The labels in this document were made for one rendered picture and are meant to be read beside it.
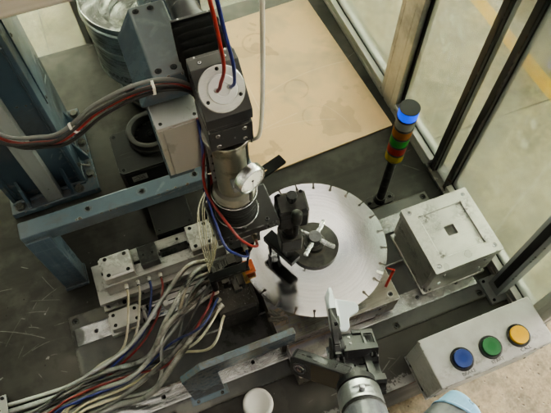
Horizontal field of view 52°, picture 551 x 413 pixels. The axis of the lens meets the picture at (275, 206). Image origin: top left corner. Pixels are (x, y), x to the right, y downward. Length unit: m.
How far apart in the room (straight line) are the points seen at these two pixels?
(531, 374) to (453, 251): 1.04
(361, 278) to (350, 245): 0.08
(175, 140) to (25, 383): 0.85
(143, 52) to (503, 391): 1.83
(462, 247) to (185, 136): 0.79
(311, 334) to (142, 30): 0.78
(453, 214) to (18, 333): 1.11
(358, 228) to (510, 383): 1.17
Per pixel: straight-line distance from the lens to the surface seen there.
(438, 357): 1.29
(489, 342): 1.32
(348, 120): 1.71
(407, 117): 1.23
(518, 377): 2.32
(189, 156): 0.87
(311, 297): 1.23
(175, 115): 0.81
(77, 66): 1.95
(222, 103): 0.70
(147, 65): 0.81
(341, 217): 1.31
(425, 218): 1.40
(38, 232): 1.28
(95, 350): 1.46
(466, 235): 1.41
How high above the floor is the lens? 2.11
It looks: 62 degrees down
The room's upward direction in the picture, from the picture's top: straight up
